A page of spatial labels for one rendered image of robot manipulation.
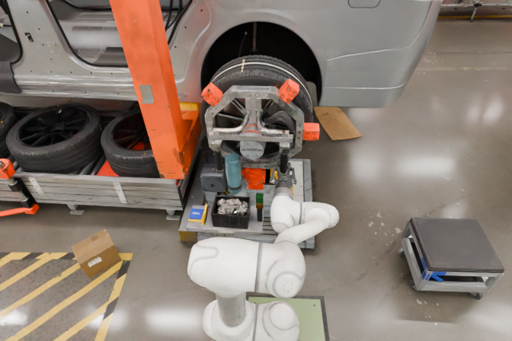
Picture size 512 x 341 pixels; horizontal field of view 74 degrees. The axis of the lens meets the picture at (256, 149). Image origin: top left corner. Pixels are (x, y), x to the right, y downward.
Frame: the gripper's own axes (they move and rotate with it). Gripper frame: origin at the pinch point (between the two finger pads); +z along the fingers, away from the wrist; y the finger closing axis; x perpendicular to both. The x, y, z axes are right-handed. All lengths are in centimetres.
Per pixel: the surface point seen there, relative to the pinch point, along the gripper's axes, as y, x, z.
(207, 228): -41, -38, -16
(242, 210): -21.2, -26.3, -11.0
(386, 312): 63, -83, -35
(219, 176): -42, -44, 31
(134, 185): -100, -47, 22
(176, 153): -62, -9, 14
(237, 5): -29, 57, 66
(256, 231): -13.5, -37.9, -16.1
